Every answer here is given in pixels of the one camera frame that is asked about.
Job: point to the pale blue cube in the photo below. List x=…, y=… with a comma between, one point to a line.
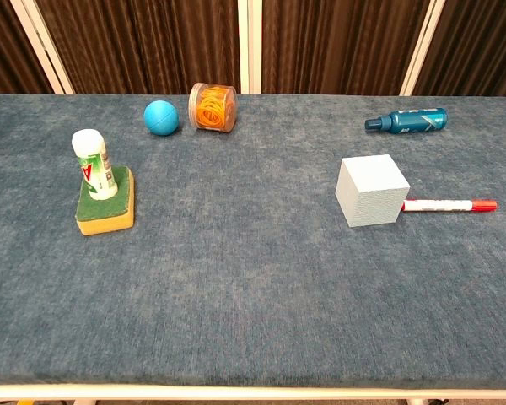
x=371, y=192

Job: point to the red and white marker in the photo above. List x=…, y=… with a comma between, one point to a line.
x=443, y=205

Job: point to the blue fabric table cover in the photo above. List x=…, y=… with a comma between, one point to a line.
x=253, y=261

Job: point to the clear jar of rubber bands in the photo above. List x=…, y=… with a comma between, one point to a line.
x=213, y=107

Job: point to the blue ball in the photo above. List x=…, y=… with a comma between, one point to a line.
x=161, y=117

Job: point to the yellow and green sponge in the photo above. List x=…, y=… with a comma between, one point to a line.
x=105, y=211

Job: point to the white and green glue stick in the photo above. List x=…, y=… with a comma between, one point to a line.
x=93, y=166

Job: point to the teal spray bottle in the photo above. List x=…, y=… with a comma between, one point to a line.
x=413, y=119

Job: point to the brown pleated curtain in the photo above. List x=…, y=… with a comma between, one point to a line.
x=152, y=42

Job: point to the white screen frame post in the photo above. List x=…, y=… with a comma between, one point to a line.
x=42, y=44
x=421, y=44
x=249, y=46

